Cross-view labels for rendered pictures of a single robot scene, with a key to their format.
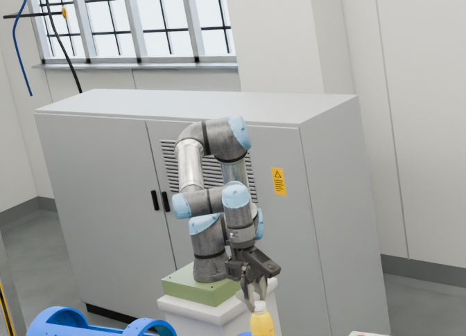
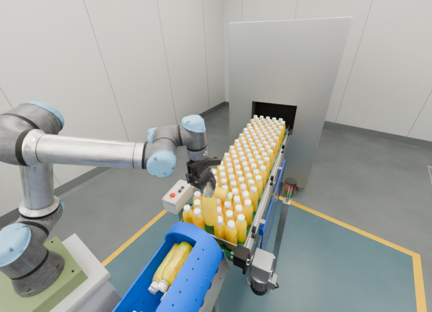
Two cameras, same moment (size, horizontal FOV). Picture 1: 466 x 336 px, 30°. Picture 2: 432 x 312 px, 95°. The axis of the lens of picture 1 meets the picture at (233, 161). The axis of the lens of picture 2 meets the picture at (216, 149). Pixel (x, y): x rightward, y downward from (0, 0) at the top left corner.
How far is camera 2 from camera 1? 2.44 m
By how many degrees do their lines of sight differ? 87
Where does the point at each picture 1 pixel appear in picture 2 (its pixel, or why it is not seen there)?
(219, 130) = (40, 115)
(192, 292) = (54, 298)
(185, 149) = (53, 137)
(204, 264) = (45, 269)
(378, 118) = not seen: outside the picture
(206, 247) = (39, 254)
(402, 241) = not seen: outside the picture
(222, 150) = not seen: hidden behind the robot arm
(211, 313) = (98, 280)
